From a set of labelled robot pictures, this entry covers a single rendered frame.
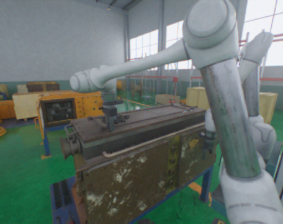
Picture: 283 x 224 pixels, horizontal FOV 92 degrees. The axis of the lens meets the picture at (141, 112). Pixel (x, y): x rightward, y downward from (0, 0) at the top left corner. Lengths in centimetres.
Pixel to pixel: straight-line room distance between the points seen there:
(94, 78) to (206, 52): 47
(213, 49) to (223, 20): 7
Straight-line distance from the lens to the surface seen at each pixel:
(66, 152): 100
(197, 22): 43
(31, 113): 675
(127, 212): 124
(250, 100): 134
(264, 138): 120
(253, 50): 116
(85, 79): 69
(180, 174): 147
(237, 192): 58
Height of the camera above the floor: 173
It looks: 15 degrees down
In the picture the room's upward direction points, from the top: straight up
